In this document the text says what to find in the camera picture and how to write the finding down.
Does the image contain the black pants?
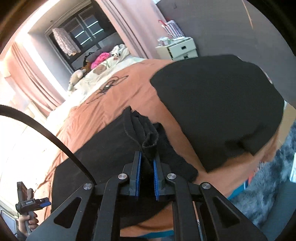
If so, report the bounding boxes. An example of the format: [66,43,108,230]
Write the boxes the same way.
[51,54,285,230]

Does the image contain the person's left hand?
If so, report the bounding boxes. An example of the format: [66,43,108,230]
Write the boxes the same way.
[16,212,39,240]

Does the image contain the orange fleece blanket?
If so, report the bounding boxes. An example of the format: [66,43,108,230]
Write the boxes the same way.
[34,58,278,238]

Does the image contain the grey shaggy rug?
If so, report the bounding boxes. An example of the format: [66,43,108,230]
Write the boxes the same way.
[229,123,295,228]

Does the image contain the white bed sheet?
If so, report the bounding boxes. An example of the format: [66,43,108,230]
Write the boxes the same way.
[47,55,144,122]

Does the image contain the beige plush toy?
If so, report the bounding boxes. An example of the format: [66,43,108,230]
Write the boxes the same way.
[68,68,86,91]

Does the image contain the pink plush cushion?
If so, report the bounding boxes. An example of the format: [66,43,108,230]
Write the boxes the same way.
[90,52,110,70]

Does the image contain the bear print pillow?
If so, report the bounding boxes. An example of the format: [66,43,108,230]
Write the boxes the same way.
[86,44,130,70]

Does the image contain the white drawer nightstand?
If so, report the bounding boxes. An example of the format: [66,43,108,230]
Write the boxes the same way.
[155,37,198,61]

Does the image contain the hanging floral garment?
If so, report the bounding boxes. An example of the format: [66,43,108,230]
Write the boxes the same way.
[52,28,81,56]

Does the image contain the striped gift bag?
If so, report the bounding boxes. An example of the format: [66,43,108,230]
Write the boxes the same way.
[158,20,185,39]

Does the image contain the pink curtain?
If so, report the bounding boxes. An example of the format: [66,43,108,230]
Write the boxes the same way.
[1,1,166,116]

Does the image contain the black cable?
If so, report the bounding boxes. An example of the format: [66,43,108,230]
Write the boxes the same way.
[0,104,98,186]

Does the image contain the dark window frame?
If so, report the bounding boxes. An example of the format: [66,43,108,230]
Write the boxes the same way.
[49,1,122,71]

